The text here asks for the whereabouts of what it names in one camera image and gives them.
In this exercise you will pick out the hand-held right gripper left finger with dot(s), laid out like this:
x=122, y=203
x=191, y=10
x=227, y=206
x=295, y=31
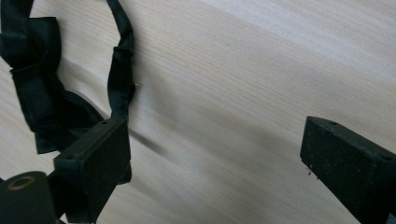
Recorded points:
x=99, y=158

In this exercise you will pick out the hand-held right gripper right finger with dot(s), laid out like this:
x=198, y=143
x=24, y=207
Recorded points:
x=348, y=161

